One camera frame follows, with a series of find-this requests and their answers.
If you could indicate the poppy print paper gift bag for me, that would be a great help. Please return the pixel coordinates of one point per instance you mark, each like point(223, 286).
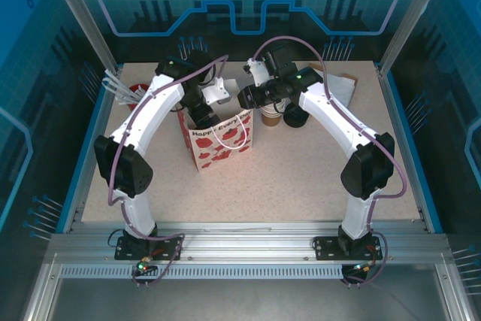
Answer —
point(225, 148)

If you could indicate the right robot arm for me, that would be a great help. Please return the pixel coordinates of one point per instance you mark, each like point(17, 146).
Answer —
point(330, 118)

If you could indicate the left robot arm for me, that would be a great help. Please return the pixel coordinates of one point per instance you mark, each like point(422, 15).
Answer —
point(150, 110)

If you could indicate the empty paper cup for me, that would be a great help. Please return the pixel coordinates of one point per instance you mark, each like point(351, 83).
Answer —
point(271, 111)

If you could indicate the black plastic cup lid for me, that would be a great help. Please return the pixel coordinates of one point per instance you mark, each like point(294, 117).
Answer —
point(297, 127)
point(297, 114)
point(297, 124)

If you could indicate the stack of paper cups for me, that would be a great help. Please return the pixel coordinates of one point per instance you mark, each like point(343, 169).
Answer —
point(271, 120)

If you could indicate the white wrapped straw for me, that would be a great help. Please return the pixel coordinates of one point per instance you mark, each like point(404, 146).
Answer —
point(140, 91)
point(124, 100)
point(116, 79)
point(114, 86)
point(118, 92)

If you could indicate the large white paper napkin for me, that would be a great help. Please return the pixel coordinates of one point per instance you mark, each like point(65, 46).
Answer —
point(343, 89)

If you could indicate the small LED circuit board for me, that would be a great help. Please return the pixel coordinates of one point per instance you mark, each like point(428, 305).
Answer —
point(362, 267)
point(143, 266)

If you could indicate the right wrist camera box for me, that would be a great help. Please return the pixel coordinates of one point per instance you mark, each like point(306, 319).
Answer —
point(258, 73)

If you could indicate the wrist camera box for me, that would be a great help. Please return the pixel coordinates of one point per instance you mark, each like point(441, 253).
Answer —
point(258, 73)
point(217, 91)

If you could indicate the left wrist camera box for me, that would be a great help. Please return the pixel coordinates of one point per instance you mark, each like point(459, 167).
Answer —
point(217, 91)

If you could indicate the aluminium frame post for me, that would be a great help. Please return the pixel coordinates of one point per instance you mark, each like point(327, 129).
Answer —
point(409, 24)
point(80, 16)

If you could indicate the aluminium front rail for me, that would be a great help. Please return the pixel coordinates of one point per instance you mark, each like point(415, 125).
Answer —
point(244, 242)

